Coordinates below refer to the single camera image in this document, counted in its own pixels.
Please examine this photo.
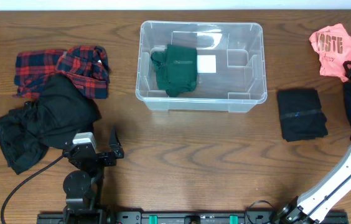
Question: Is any pink printed t-shirt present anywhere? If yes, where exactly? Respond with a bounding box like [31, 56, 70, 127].
[309, 24, 351, 82]

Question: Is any black garment with band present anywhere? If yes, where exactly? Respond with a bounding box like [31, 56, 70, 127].
[277, 89, 328, 142]

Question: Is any dark green garment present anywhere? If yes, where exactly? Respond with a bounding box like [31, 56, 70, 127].
[151, 44, 197, 98]

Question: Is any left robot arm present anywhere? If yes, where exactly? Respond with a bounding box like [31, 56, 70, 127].
[63, 128, 124, 224]

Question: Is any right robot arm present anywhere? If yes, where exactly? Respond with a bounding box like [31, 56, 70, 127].
[273, 59, 351, 223]

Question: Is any red navy plaid shirt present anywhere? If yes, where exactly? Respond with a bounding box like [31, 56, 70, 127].
[14, 46, 110, 99]

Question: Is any clear plastic storage bin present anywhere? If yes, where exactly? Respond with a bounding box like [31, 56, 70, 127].
[136, 21, 268, 113]

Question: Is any left black cable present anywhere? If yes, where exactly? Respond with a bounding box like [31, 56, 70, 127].
[0, 154, 65, 224]

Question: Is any black cable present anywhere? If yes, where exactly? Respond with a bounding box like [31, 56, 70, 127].
[0, 154, 65, 224]
[245, 200, 276, 224]

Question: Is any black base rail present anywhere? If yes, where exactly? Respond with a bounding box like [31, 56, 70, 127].
[36, 210, 349, 224]

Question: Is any right black cable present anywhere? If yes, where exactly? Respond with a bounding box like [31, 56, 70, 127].
[245, 200, 276, 224]

